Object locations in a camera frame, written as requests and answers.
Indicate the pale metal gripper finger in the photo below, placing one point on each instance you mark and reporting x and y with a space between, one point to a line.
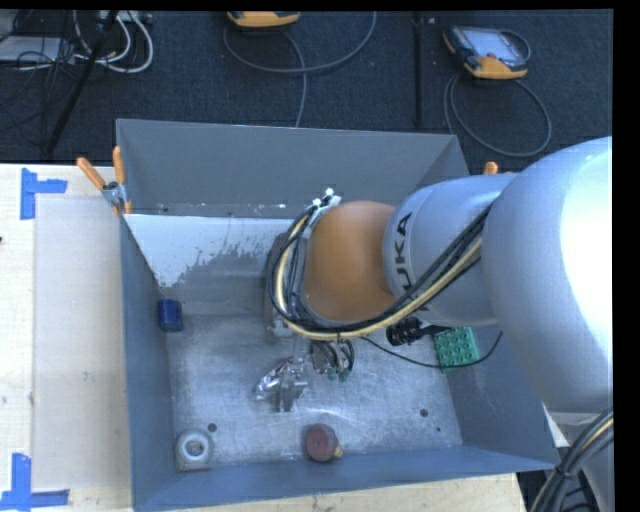
290 392
270 384

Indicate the grey metal bin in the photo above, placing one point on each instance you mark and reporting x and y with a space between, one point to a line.
225 380

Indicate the red-brown round disc toy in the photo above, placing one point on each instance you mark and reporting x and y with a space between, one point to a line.
321 443

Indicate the blue cylinder cup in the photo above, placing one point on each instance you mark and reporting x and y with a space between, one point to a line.
170 315

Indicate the green studded toy brick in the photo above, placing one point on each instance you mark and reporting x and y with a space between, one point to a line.
456 350

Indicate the pale wood flat board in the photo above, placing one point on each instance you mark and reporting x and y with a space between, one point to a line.
75 325

